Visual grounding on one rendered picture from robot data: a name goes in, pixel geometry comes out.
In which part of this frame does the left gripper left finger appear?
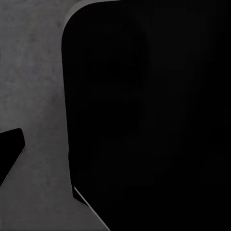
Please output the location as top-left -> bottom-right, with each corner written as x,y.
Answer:
0,128 -> 25,185

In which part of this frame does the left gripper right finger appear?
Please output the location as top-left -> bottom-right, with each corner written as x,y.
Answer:
216,128 -> 231,167

